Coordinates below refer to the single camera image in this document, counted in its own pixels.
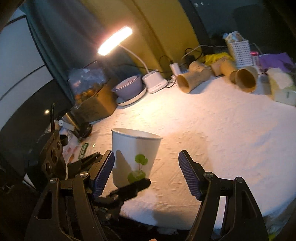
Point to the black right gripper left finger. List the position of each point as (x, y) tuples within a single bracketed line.
[(64, 210)]

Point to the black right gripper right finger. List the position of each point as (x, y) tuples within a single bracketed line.
[(242, 218)]

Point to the white paper cup green print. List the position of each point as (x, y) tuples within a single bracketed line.
[(135, 152)]

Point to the brown paper cup lying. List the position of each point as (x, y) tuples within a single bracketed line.
[(229, 69), (246, 79), (190, 80), (196, 66)]

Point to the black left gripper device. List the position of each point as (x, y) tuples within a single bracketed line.
[(46, 161)]

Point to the white tablecloth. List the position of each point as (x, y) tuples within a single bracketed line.
[(229, 132)]

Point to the clear container with food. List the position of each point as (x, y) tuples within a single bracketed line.
[(92, 91)]

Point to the white plate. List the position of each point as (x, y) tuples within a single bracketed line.
[(121, 102)]

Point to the purple bowl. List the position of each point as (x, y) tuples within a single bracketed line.
[(128, 88)]

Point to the white LED desk lamp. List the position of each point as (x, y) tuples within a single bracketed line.
[(153, 79)]

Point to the white power adapter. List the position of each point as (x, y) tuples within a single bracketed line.
[(175, 69)]

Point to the white tissue pack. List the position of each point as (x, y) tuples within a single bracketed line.
[(282, 86)]

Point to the dark grey curtain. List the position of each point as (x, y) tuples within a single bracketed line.
[(68, 36)]

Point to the yellow cloth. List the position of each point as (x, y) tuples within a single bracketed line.
[(212, 58)]

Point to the purple cloth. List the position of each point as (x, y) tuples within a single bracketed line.
[(282, 61)]

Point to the white perforated basket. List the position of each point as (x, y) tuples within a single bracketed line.
[(240, 51)]

